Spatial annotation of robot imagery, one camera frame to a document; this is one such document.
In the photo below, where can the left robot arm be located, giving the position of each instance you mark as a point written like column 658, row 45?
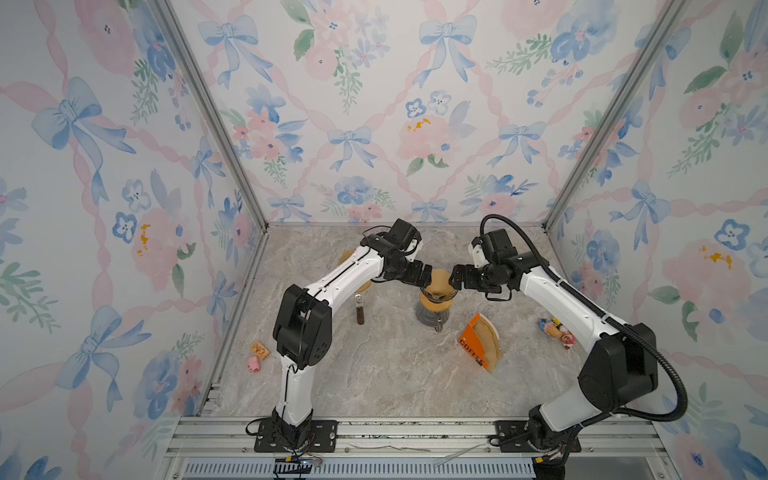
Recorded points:
column 304, row 326

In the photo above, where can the brown paper coffee filter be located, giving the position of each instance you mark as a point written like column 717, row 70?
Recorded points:
column 345, row 258

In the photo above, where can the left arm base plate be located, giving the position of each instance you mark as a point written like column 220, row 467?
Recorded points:
column 314, row 436

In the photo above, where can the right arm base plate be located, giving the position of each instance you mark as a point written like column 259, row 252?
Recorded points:
column 511, row 436

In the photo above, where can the small colourful toy figure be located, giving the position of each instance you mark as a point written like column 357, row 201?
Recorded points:
column 555, row 329

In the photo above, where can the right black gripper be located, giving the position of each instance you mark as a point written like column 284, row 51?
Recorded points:
column 468, row 271

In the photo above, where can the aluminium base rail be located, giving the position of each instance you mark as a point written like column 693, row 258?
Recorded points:
column 411, row 448

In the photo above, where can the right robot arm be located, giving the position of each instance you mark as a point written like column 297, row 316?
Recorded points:
column 617, row 369

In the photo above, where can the orange coffee filter pack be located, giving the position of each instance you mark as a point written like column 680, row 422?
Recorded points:
column 481, row 341

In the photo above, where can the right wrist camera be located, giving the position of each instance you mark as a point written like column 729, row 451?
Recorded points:
column 476, row 250

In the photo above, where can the small pink toy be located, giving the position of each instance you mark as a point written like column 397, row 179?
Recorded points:
column 254, row 364

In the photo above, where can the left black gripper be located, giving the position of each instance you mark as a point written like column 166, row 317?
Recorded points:
column 415, row 280

